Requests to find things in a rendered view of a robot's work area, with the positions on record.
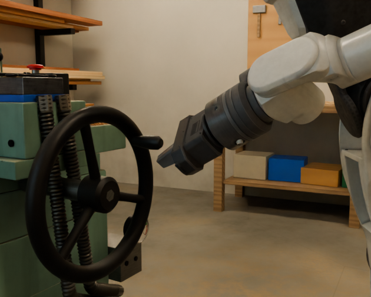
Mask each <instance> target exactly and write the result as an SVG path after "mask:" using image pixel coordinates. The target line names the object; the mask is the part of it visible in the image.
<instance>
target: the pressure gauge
mask: <svg viewBox="0 0 371 297"><path fill-rule="evenodd" d="M132 218H133V214H132V215H130V216H129V217H128V218H127V219H126V221H125V223H124V228H123V233H124V235H125V233H126V231H127V229H128V227H129V225H130V223H131V220H132ZM148 231H149V222H148V220H147V222H146V225H145V228H144V230H143V233H142V235H141V237H140V239H139V241H138V243H141V242H143V241H144V240H145V238H146V237H147V235H148Z"/></svg>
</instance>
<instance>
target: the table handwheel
mask: <svg viewBox="0 0 371 297"><path fill-rule="evenodd" d="M94 123H107V124H110V125H112V126H114V127H116V128H118V129H119V130H120V131H121V132H122V133H123V134H124V135H125V136H126V138H127V139H128V141H129V142H130V144H131V147H132V149H133V152H134V154H135V158H136V162H137V168H138V194H132V193H124V192H120V189H119V186H118V183H117V181H116V180H115V179H114V178H113V177H108V176H101V175H100V170H99V167H98V162H97V157H96V154H95V149H94V143H93V139H92V132H91V126H90V124H94ZM79 130H80V132H81V137H82V142H83V145H84V150H85V155H86V159H87V166H88V172H89V175H87V176H85V177H84V178H83V179H82V180H77V179H68V178H64V177H62V178H61V180H62V184H63V185H62V188H63V190H62V191H63V192H64V193H63V195H64V198H63V199H68V200H75V201H78V203H79V205H80V206H81V207H82V208H83V210H82V212H81V214H80V216H79V218H78V220H77V221H76V223H75V225H74V227H73V228H72V230H71V232H70V234H69V235H68V237H67V239H66V240H65V242H64V244H63V245H62V247H61V248H60V250H59V252H58V251H57V249H56V248H55V246H54V244H53V242H52V240H51V237H50V235H49V231H48V226H47V219H46V211H45V203H46V196H50V195H49V191H48V189H49V188H48V185H49V184H48V181H49V177H50V174H51V171H52V168H53V166H54V163H55V161H56V159H57V157H58V155H59V153H60V151H61V150H62V148H63V146H65V144H66V142H67V141H68V140H69V139H70V138H71V137H72V136H73V135H74V134H75V133H76V132H77V131H79ZM136 136H143V134H142V132H141V131H140V129H139V128H138V127H137V125H136V124H135V122H133V121H132V119H130V118H129V116H127V115H126V114H124V113H123V112H121V111H119V110H118V109H115V108H112V107H108V106H104V105H92V106H88V107H84V108H81V109H79V110H77V111H74V112H73V113H71V114H69V115H67V116H66V117H65V118H63V119H62V120H61V121H60V122H59V123H58V124H57V125H56V126H55V127H54V128H53V129H52V130H51V131H50V133H49V134H48V135H47V137H46V138H45V140H44V141H43V143H42V144H41V146H40V148H39V150H38V152H37V154H36V156H35V158H34V161H33V163H32V166H31V169H30V172H29V176H28V178H27V179H21V180H20V181H19V186H20V188H21V190H22V191H23V192H25V222H26V229H27V232H28V236H29V240H30V242H31V245H32V248H33V250H34V252H35V254H36V256H37V258H38V259H39V261H40V262H41V263H42V264H43V265H44V267H45V268H46V269H47V270H48V271H50V272H51V273H52V274H53V275H55V276H56V277H58V278H60V279H62V280H64V281H67V282H71V283H90V282H93V281H97V280H99V279H102V278H104V277H106V276H107V275H109V274H110V273H112V272H113V271H115V270H116V269H117V268H118V267H119V266H120V265H121V264H122V263H123V262H124V261H125V260H126V259H127V258H128V257H129V255H130V254H131V252H132V251H133V250H134V248H135V246H136V245H137V243H138V241H139V239H140V237H141V235H142V233H143V230H144V228H145V225H146V222H147V219H148V215H149V212H150V208H151V202H152V197H153V165H152V161H151V156H150V151H149V149H146V148H141V147H137V146H133V145H132V143H131V140H132V138H133V137H136ZM118 201H121V202H131V203H136V206H135V210H134V214H133V217H132V220H131V223H130V225H129V227H128V229H127V231H126V233H125V235H124V237H123V238H122V239H121V241H120V243H119V244H118V245H117V247H116V248H115V249H114V250H113V251H112V252H111V253H110V254H109V255H108V256H106V257H105V258H103V259H102V260H100V261H98V262H96V263H93V264H91V265H76V264H73V263H71V262H69V261H67V259H68V257H69V254H70V253H71V251H72V249H73V248H74V246H75V244H76V242H77V240H78V238H79V237H80V235H81V233H82V231H83V230H84V228H85V227H86V225H87V223H88V222H89V220H90V218H91V217H92V215H93V214H94V212H98V213H109V212H111V211H112V210H113V209H114V207H115V206H116V205H117V203H118Z"/></svg>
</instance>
